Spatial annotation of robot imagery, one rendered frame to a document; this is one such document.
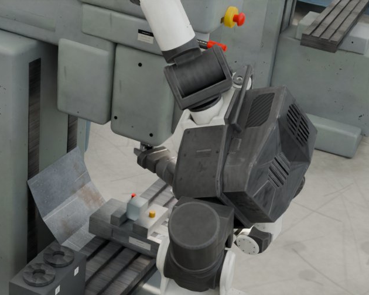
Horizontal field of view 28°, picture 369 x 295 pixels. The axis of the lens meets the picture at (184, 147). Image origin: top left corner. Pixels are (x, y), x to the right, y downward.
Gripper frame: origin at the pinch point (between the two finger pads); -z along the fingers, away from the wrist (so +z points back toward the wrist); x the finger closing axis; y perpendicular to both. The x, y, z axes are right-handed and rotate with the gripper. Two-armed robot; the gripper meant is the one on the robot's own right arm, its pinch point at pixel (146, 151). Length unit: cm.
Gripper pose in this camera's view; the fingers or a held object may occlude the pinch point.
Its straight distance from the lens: 246.0
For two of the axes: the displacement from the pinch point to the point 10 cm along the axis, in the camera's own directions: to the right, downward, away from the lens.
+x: -7.7, 2.2, -6.0
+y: -1.0, 8.8, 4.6
